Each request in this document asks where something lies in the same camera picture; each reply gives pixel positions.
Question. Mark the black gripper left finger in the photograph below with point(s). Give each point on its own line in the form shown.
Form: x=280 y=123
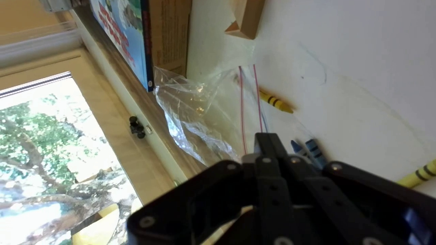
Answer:
x=251 y=198

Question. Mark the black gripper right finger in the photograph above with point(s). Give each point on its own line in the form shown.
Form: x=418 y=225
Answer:
x=336 y=204

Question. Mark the clear plastic bag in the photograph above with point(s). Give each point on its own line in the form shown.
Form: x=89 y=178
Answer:
x=216 y=117

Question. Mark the blue crayon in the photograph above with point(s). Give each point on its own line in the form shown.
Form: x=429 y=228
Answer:
x=310 y=149

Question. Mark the yellow crayon at edge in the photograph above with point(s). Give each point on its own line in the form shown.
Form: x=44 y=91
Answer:
x=420 y=175

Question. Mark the cardboard box of toys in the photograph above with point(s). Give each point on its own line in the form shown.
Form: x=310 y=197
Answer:
x=148 y=34

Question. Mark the wooden block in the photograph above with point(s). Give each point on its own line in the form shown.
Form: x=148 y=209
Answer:
x=247 y=17

